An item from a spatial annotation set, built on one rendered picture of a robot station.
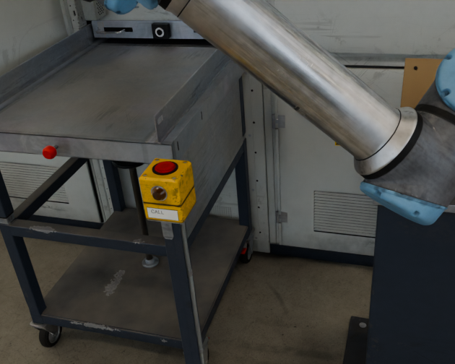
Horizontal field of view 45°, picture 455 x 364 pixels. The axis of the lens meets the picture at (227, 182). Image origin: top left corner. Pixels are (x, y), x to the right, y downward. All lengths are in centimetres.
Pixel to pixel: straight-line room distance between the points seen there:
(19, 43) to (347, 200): 123
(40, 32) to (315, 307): 133
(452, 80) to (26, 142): 99
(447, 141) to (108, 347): 136
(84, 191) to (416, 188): 165
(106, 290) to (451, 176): 126
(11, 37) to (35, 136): 55
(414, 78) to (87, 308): 122
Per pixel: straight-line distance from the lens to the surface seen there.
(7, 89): 172
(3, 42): 189
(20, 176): 256
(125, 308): 185
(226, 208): 217
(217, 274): 191
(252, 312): 201
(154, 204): 107
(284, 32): 92
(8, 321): 222
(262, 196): 210
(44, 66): 186
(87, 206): 244
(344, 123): 96
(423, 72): 134
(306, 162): 196
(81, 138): 137
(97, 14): 196
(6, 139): 150
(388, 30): 175
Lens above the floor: 142
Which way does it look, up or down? 31 degrees down
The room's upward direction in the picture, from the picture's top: 5 degrees counter-clockwise
